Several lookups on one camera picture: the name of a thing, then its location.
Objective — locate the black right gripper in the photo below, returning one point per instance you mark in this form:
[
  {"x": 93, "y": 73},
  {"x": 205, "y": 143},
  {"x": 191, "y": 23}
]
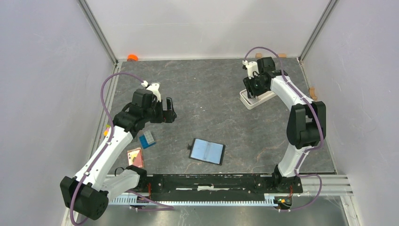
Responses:
[{"x": 252, "y": 93}]

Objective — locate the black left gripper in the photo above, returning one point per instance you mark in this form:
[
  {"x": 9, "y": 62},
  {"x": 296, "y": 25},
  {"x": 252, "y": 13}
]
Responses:
[{"x": 168, "y": 116}]

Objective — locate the black card holder wallet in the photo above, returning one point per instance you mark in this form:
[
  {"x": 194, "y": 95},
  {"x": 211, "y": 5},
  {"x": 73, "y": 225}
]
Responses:
[{"x": 205, "y": 151}]

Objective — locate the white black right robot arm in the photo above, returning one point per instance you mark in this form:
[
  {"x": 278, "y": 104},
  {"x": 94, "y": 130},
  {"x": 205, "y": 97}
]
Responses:
[{"x": 306, "y": 124}]

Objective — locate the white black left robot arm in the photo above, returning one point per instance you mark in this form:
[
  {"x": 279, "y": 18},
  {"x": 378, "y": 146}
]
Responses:
[{"x": 89, "y": 192}]

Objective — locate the white card tray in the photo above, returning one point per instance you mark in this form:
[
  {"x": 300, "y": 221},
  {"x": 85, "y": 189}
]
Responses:
[{"x": 251, "y": 103}]

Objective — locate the pink playing card box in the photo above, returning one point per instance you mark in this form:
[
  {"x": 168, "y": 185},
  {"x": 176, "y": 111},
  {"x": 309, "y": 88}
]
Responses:
[{"x": 135, "y": 157}]

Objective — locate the blue toy block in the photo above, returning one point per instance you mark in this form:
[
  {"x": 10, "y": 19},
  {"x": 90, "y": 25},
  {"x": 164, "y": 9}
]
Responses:
[{"x": 147, "y": 140}]

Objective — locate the wooden curved block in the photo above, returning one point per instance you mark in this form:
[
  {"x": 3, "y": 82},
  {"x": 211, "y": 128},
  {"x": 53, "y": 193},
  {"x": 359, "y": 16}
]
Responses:
[{"x": 313, "y": 94}]

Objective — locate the colourful toy brick stack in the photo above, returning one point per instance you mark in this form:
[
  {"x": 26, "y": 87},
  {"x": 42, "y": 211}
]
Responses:
[{"x": 107, "y": 130}]

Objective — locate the orange round cap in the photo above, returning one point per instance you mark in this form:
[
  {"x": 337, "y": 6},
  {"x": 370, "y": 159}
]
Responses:
[{"x": 132, "y": 57}]

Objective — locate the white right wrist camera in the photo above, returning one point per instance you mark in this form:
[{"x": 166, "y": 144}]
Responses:
[{"x": 251, "y": 68}]

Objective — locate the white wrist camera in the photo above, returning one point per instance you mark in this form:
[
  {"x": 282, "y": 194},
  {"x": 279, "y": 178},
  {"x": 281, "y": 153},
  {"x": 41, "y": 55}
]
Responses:
[
  {"x": 251, "y": 68},
  {"x": 154, "y": 88}
]

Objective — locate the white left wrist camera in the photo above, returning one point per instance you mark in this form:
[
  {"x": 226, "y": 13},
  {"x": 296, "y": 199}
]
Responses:
[{"x": 154, "y": 88}]

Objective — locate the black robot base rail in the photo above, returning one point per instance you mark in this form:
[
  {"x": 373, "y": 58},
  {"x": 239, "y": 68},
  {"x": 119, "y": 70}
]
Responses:
[{"x": 216, "y": 187}]

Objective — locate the white slotted cable duct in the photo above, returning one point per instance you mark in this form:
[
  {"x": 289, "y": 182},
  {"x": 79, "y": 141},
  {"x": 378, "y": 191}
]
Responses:
[{"x": 131, "y": 199}]

